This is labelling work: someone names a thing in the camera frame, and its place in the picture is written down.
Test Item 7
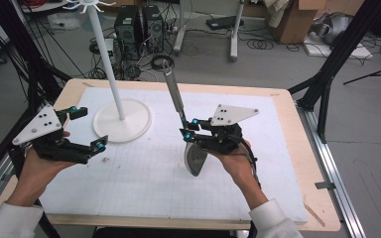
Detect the person's right hand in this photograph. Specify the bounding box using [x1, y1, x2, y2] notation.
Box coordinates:
[208, 140, 263, 196]

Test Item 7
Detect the black metal frame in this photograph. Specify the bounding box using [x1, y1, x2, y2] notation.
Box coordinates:
[287, 0, 381, 144]
[0, 0, 72, 186]

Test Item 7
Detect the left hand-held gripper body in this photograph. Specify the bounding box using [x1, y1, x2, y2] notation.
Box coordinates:
[12, 104, 92, 166]

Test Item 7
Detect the thin black cable coil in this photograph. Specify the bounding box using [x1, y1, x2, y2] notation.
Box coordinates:
[246, 39, 275, 51]

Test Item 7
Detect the white board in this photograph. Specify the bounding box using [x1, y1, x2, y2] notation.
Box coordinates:
[302, 33, 375, 60]

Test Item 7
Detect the grey bag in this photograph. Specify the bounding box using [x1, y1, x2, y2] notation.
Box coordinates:
[311, 12, 353, 46]

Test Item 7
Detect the steel spatula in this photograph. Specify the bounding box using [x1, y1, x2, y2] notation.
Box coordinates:
[161, 59, 209, 178]

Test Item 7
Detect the metal clamp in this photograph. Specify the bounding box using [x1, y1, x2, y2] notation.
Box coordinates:
[315, 180, 337, 190]

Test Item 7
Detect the small white device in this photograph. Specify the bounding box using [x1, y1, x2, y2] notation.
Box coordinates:
[103, 38, 115, 58]

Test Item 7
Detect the beige cloth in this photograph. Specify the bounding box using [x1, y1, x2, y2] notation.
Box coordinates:
[264, 0, 291, 29]

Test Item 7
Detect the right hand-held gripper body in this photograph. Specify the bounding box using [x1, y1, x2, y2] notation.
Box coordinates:
[195, 104, 260, 155]

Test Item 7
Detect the black tripod leg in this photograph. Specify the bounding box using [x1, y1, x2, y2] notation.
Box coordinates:
[342, 63, 381, 86]

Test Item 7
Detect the black flat box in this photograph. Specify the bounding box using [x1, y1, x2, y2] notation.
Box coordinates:
[205, 15, 245, 32]

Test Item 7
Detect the cardboard box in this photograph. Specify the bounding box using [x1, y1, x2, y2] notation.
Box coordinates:
[267, 0, 327, 45]

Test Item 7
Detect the person's left hand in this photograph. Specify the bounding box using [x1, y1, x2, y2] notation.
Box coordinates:
[12, 118, 77, 200]

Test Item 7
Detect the black computer tower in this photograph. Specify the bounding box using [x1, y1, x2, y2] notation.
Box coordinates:
[113, 5, 143, 61]
[142, 4, 165, 54]

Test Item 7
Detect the white hook stand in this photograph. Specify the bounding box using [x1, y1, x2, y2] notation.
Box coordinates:
[62, 0, 153, 144]

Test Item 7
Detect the clear plastic bag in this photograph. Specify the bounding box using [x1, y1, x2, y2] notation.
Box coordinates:
[48, 13, 81, 32]

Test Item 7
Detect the white grid mat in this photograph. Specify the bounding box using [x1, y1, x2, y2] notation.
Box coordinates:
[39, 86, 309, 223]

